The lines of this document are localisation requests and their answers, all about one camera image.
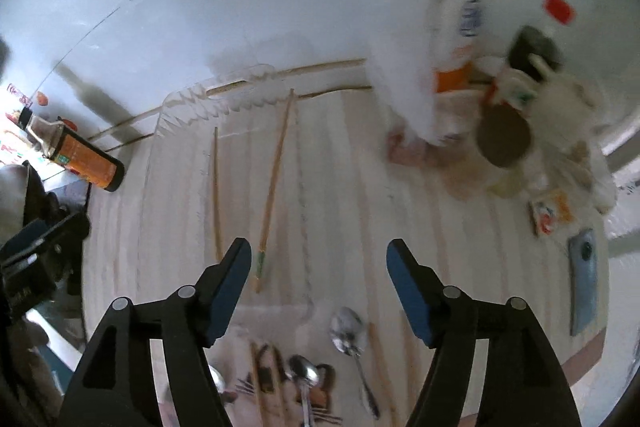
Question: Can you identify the wooden chopstick green band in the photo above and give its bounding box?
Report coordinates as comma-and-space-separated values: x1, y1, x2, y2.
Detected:
253, 89, 295, 294

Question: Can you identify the steel spoon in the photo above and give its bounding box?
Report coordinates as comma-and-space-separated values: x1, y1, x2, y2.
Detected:
330, 307, 381, 421
288, 355, 319, 427
208, 365, 238, 405

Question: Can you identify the orange label sauce bottle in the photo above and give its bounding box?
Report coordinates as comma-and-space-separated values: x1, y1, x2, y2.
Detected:
17, 107, 125, 192

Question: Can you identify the wooden chopstick on cat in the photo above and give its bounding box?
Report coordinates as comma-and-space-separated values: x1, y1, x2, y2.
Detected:
247, 340, 274, 427

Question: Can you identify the blue smartphone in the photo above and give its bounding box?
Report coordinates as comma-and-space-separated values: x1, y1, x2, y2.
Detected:
567, 229, 598, 337

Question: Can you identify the orange seasoning packet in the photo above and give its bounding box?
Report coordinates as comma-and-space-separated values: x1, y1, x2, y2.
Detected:
528, 188, 575, 236

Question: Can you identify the clear plastic utensil tray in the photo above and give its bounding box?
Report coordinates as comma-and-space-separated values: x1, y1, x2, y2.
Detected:
137, 65, 311, 310

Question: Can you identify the wooden chopstick plain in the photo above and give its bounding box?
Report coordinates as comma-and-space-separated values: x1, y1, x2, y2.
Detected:
212, 127, 222, 262

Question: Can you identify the clear plastic bag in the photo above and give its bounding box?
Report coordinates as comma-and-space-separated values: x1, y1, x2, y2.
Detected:
529, 72, 617, 215

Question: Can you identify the brown lid glass jar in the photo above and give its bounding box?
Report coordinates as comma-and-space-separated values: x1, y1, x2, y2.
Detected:
475, 104, 533, 198

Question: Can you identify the striped cat table mat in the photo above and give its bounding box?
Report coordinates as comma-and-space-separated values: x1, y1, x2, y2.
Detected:
82, 90, 608, 426

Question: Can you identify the white lid oil dispenser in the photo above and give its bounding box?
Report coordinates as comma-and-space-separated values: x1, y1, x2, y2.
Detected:
480, 60, 546, 119

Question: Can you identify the red cap dark bottle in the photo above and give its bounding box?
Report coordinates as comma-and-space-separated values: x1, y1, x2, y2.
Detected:
506, 0, 576, 83

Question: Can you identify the white salt bag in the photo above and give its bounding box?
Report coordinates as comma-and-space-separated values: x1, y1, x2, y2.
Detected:
433, 0, 484, 93

